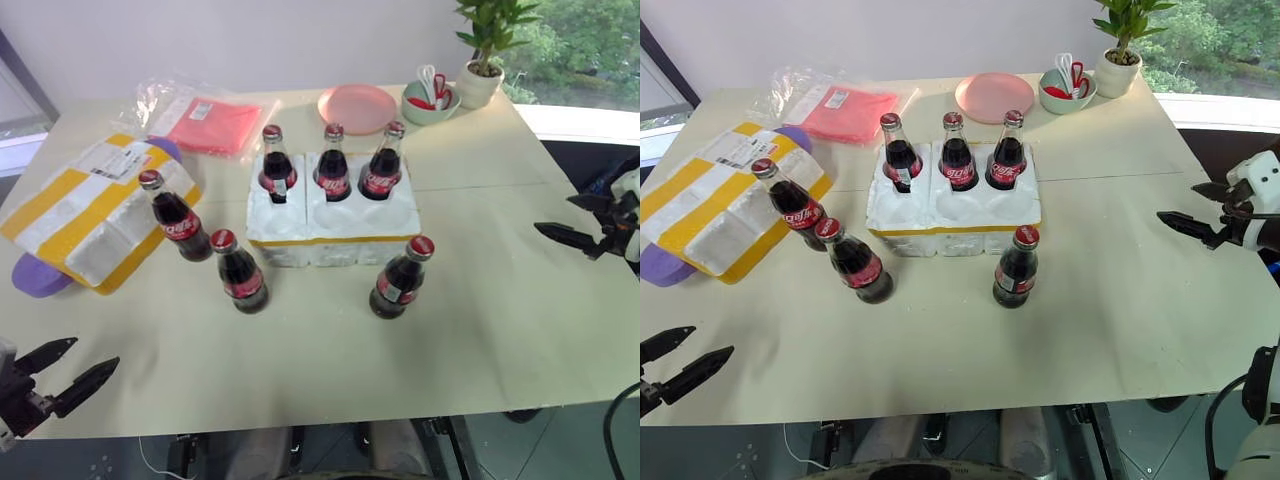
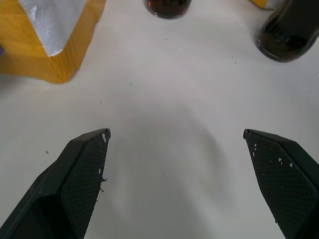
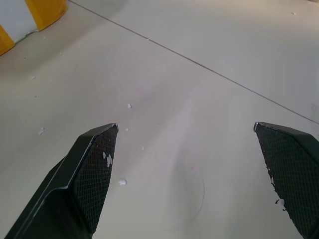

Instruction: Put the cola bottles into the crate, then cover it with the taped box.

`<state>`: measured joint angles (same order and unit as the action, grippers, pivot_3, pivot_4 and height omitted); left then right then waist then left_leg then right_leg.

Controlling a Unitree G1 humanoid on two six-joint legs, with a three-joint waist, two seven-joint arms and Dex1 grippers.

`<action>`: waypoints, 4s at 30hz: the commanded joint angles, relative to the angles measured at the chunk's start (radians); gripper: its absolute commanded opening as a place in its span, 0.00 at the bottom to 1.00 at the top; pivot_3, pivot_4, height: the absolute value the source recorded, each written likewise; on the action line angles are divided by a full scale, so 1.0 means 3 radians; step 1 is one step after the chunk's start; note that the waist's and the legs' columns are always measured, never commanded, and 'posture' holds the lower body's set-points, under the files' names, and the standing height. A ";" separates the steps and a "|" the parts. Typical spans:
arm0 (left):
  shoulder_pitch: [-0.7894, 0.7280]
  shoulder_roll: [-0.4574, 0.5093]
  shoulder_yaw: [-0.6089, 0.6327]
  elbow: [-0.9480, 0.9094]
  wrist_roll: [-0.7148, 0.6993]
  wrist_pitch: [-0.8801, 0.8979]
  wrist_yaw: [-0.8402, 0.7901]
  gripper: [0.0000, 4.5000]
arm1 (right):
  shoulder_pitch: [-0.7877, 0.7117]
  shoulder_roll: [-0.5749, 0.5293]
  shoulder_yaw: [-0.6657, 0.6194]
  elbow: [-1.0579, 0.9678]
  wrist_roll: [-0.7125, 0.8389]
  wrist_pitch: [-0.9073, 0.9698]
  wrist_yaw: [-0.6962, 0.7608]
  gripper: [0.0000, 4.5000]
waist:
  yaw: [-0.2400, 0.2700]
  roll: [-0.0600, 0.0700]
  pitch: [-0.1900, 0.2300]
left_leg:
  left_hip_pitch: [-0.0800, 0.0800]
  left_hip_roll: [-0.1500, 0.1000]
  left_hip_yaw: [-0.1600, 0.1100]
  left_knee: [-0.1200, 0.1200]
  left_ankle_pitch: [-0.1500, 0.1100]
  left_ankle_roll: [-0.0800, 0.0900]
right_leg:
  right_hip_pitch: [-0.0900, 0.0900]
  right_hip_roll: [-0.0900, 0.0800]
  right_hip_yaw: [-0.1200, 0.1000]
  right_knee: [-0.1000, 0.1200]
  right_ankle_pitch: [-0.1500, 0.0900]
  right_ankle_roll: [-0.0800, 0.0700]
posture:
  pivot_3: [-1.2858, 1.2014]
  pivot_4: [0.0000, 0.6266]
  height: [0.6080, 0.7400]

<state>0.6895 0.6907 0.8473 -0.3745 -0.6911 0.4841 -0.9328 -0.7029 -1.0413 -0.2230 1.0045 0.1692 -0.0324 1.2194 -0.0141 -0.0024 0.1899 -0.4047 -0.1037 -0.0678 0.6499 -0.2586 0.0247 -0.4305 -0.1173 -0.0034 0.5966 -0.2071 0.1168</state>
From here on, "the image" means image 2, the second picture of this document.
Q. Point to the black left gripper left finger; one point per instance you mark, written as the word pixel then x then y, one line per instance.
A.
pixel 74 189

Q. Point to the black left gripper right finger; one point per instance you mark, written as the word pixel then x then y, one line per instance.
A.
pixel 281 179

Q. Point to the dark glass bottle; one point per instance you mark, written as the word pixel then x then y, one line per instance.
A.
pixel 286 32

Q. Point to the dark glass cup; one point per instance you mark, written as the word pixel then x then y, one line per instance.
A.
pixel 167 7

